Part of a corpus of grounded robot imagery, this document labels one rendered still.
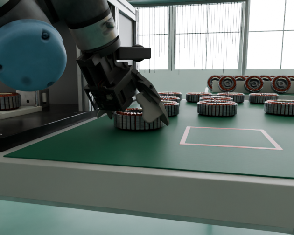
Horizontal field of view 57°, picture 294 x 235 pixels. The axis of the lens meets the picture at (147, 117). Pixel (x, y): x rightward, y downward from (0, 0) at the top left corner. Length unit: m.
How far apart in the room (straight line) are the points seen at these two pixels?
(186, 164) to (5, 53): 0.24
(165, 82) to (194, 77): 0.74
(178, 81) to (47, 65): 6.73
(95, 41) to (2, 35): 0.20
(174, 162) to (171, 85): 6.68
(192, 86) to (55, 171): 6.67
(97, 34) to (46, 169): 0.22
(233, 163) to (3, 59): 0.29
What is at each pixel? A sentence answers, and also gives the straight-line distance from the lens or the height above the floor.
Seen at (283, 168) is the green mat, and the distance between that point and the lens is 0.38.
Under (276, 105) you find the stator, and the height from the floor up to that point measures 0.78.
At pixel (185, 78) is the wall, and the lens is 6.99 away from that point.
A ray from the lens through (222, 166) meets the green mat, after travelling 0.36.
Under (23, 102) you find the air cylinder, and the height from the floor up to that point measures 0.79.
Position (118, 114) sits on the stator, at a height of 0.78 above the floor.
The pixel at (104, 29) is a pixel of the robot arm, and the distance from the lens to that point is 0.46.
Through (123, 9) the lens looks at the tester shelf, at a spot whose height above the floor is 1.08.
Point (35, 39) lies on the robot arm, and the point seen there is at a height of 0.90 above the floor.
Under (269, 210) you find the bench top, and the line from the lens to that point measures 0.34.
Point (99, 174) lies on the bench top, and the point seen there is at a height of 0.74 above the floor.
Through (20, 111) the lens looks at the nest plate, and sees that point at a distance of 0.70.
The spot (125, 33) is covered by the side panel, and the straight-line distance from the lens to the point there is 1.03.
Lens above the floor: 0.86
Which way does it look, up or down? 9 degrees down
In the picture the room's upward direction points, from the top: straight up
